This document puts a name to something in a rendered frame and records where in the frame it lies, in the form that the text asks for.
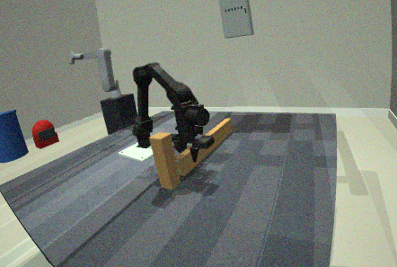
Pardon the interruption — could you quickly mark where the wooden post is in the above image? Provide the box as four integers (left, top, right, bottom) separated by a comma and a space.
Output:
149, 132, 181, 190

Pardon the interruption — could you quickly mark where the light wooden board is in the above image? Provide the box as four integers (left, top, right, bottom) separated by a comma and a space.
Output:
175, 119, 233, 176

